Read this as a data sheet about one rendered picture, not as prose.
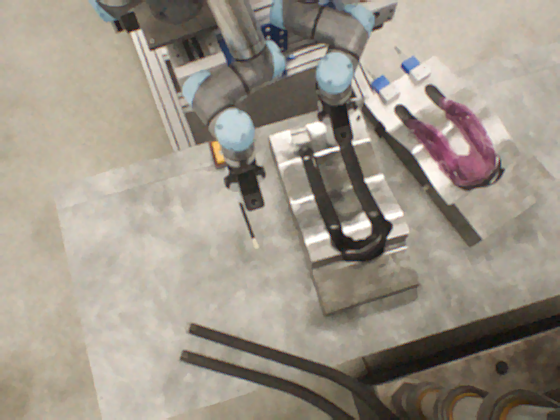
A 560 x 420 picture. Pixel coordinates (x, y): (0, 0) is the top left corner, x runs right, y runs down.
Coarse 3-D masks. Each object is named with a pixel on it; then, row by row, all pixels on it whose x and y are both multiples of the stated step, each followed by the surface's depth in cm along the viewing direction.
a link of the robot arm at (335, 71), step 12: (324, 60) 123; (336, 60) 122; (348, 60) 122; (324, 72) 122; (336, 72) 122; (348, 72) 122; (324, 84) 123; (336, 84) 122; (348, 84) 125; (324, 96) 132; (336, 96) 129
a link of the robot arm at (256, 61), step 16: (208, 0) 113; (224, 0) 111; (240, 0) 113; (224, 16) 114; (240, 16) 114; (224, 32) 117; (240, 32) 116; (256, 32) 119; (240, 48) 119; (256, 48) 120; (272, 48) 124; (240, 64) 123; (256, 64) 122; (272, 64) 124; (240, 80) 123; (256, 80) 124
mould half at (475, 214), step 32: (416, 96) 168; (448, 96) 167; (448, 128) 161; (416, 160) 159; (512, 160) 160; (448, 192) 158; (480, 192) 154; (512, 192) 154; (544, 192) 154; (480, 224) 152
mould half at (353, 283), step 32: (320, 128) 162; (352, 128) 162; (288, 160) 159; (320, 160) 160; (288, 192) 158; (352, 192) 157; (384, 192) 156; (320, 224) 152; (352, 224) 150; (320, 256) 148; (384, 256) 155; (320, 288) 153; (352, 288) 153; (384, 288) 153
